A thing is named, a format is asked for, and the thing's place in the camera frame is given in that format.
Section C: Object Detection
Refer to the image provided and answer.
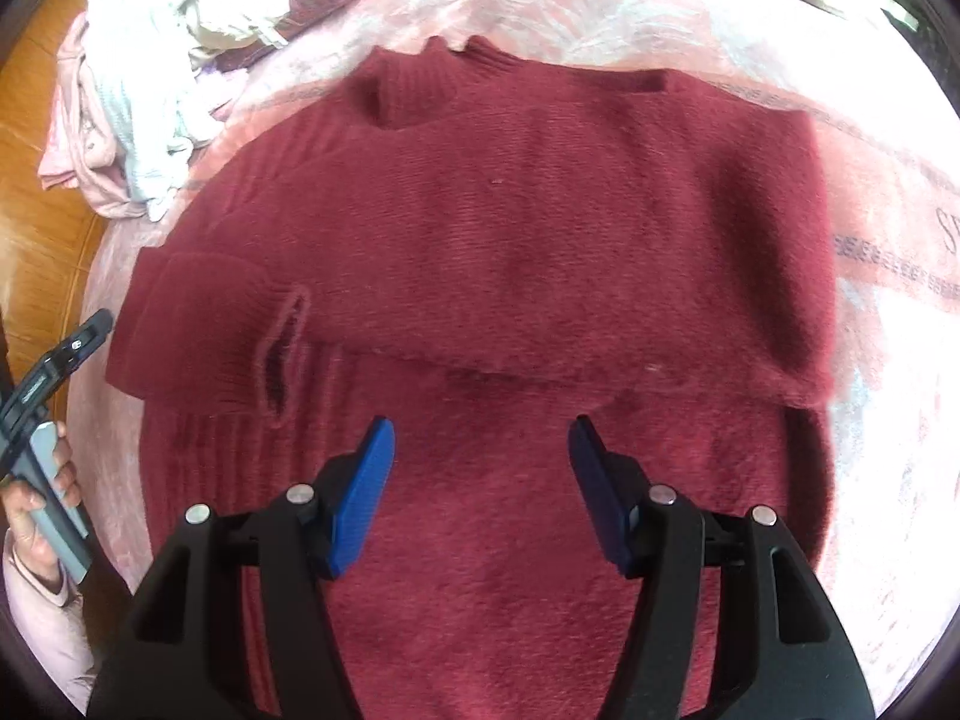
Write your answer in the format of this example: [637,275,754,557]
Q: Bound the maroon towel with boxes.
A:
[105,36,841,720]

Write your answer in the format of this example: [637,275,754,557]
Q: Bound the light pink garment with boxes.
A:
[37,15,155,223]

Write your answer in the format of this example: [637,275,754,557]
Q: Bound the person's left forearm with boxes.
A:
[2,531,97,715]

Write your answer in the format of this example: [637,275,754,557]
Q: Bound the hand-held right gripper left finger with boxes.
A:
[86,416,396,720]

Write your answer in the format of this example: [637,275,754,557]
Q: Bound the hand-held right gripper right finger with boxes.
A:
[568,414,878,720]

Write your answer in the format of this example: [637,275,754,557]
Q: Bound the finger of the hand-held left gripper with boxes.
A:
[41,308,115,385]

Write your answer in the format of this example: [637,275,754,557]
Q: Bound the person's left hand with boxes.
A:
[2,421,82,578]

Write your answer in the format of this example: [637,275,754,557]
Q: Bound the white clothes pile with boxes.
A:
[81,0,295,223]

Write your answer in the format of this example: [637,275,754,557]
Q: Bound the pink printed blanket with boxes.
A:
[67,0,960,720]

